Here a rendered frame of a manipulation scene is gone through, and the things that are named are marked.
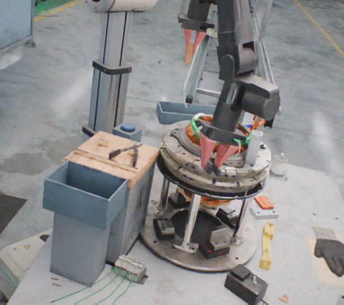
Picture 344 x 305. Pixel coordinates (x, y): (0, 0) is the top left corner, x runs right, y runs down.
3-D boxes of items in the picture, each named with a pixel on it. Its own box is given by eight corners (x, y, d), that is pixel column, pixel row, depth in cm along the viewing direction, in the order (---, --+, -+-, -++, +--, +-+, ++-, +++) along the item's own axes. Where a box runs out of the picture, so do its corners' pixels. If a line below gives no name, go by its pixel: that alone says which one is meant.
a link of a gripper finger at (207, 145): (226, 177, 98) (240, 138, 96) (197, 170, 96) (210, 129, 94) (217, 166, 104) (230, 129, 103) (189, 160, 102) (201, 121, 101)
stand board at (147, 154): (131, 188, 110) (132, 180, 109) (63, 166, 115) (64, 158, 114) (158, 156, 128) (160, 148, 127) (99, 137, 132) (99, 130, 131)
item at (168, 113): (207, 172, 178) (222, 107, 166) (213, 187, 169) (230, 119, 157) (146, 168, 173) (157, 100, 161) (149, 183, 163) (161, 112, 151)
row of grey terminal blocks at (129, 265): (149, 275, 121) (152, 263, 119) (141, 287, 117) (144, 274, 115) (117, 261, 124) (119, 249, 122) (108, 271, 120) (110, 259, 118)
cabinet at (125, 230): (118, 269, 122) (131, 187, 111) (58, 246, 126) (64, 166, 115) (144, 229, 139) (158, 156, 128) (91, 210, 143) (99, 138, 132)
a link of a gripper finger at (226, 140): (228, 178, 98) (242, 138, 96) (198, 171, 96) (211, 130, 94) (218, 167, 105) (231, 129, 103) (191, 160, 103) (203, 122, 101)
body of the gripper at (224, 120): (245, 145, 97) (256, 113, 95) (203, 134, 94) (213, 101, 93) (235, 136, 103) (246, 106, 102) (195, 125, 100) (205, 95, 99)
